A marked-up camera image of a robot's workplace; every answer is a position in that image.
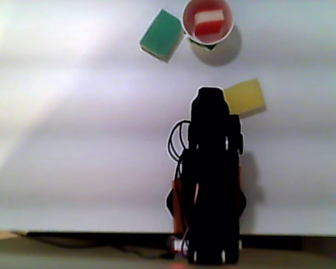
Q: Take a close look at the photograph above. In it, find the red and white sponge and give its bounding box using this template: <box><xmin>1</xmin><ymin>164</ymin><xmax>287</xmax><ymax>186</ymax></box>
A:
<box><xmin>194</xmin><ymin>10</ymin><xmax>224</xmax><ymax>37</ymax></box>

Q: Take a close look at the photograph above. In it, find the yellow and white sponge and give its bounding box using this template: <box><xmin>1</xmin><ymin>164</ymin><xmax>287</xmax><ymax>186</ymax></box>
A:
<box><xmin>222</xmin><ymin>78</ymin><xmax>265</xmax><ymax>116</ymax></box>

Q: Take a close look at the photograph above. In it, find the green and white sponge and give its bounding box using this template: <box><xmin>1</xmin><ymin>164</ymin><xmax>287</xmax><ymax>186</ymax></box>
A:
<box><xmin>139</xmin><ymin>8</ymin><xmax>185</xmax><ymax>63</ymax></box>

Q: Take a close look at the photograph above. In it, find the white paper cup green band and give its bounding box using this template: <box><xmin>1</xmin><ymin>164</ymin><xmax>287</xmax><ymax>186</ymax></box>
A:
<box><xmin>181</xmin><ymin>0</ymin><xmax>234</xmax><ymax>53</ymax></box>

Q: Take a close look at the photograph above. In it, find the large orange tape piece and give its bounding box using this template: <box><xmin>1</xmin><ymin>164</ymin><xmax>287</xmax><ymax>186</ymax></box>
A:
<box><xmin>170</xmin><ymin>179</ymin><xmax>186</xmax><ymax>233</ymax></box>

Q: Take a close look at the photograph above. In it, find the white controller board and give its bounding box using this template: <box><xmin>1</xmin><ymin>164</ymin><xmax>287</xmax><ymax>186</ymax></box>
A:
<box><xmin>172</xmin><ymin>237</ymin><xmax>190</xmax><ymax>252</ymax></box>

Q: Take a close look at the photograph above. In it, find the black looped motor cable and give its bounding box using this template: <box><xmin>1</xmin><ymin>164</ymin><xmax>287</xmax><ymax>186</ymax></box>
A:
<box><xmin>167</xmin><ymin>119</ymin><xmax>192</xmax><ymax>164</ymax></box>

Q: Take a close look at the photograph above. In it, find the thin black base cable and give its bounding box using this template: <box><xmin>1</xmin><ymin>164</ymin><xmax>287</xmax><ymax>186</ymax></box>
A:
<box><xmin>30</xmin><ymin>238</ymin><xmax>174</xmax><ymax>260</ymax></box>

